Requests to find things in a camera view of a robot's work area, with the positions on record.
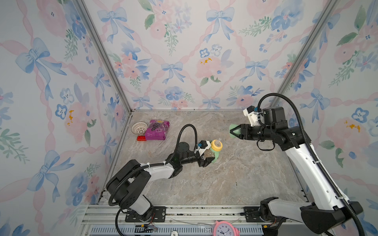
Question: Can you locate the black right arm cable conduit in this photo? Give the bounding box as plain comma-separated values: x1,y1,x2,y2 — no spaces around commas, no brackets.
256,92,366,236

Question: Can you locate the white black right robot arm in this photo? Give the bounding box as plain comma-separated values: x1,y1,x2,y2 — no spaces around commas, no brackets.
229,106,365,236

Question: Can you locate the aluminium corner post right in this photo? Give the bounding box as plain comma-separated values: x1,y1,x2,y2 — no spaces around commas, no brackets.
277,1,339,94

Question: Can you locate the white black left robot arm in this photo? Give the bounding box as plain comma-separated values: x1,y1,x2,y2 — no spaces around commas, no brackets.
106,140,223,222

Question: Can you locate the amber baby bottle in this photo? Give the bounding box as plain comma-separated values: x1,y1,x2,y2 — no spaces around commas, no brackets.
204,149,215,158

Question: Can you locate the white mesh basket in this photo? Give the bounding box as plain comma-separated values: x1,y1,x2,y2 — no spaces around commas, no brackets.
131,122,148,135

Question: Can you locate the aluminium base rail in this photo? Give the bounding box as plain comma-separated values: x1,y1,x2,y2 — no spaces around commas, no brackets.
75,203,334,236

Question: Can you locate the green bottle handle ring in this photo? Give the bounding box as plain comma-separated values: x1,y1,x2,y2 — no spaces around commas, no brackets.
208,150,221,164

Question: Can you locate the red toy brick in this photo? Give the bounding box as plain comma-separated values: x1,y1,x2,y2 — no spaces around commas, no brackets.
137,136,147,142

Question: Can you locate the yellow screw collar with straw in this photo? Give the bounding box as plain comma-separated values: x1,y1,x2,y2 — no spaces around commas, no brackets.
210,140,223,152

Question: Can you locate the purple snack bag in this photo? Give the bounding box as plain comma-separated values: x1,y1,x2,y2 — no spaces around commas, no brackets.
145,120,170,141

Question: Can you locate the aluminium corner post left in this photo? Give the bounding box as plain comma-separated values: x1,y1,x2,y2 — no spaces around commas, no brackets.
73,0,132,115

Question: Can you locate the pink alarm clock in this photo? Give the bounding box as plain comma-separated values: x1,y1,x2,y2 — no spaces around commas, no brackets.
213,221,240,236

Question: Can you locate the aluminium corner post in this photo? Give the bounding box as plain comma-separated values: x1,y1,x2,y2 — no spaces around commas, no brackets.
277,1,339,94
73,0,132,115

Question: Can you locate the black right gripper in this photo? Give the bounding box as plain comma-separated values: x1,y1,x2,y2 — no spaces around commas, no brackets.
230,123,273,142

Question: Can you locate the green dome bottle cap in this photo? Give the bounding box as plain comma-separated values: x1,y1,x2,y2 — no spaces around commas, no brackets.
229,124,240,139

